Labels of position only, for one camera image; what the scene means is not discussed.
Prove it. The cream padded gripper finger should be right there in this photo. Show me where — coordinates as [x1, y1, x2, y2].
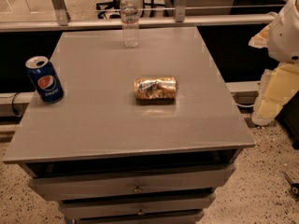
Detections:
[251, 63, 299, 126]
[249, 24, 270, 49]

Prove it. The orange soda can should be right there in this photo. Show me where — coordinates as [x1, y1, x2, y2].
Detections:
[135, 77, 177, 100]

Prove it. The blue Pepsi can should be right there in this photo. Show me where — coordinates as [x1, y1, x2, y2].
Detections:
[25, 56, 64, 103]

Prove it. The black caster wheel base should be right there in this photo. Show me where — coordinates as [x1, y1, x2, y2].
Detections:
[284, 173, 299, 197]

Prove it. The clear plastic water bottle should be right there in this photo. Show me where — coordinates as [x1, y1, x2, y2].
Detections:
[120, 0, 139, 48]

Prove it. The black office chair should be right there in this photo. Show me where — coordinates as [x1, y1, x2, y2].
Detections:
[92, 0, 128, 20]

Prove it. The middle grey drawer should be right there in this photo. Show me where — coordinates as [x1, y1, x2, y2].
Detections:
[59, 193, 216, 218]

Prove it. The grey drawer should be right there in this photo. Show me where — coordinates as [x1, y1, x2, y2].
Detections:
[77, 209, 204, 224]
[29, 163, 235, 201]
[59, 193, 216, 218]

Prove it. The grey drawer cabinet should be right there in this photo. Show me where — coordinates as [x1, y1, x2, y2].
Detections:
[2, 27, 257, 224]

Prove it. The bottom grey drawer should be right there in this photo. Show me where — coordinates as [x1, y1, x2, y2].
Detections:
[77, 209, 204, 224]

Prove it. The top grey drawer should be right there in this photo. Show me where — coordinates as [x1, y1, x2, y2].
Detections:
[29, 163, 235, 201]

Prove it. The metal railing frame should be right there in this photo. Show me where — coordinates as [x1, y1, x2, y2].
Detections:
[0, 0, 292, 33]

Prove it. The black cable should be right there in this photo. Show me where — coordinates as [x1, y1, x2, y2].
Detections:
[10, 91, 21, 117]

